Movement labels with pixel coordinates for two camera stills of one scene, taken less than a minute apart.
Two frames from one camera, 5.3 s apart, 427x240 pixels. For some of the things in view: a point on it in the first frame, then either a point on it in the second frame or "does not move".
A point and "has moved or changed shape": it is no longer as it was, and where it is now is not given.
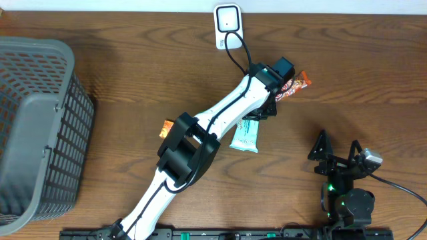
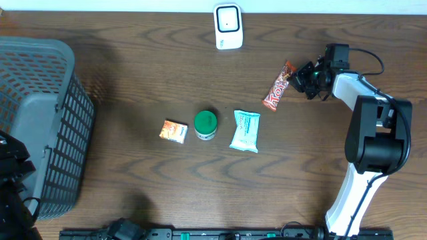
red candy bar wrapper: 293,85 has moved or changed shape
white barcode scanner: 227,18 does not move
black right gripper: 335,166 → 296,77
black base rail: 239,235 does not move
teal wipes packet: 245,135 does not move
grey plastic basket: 47,116 does not move
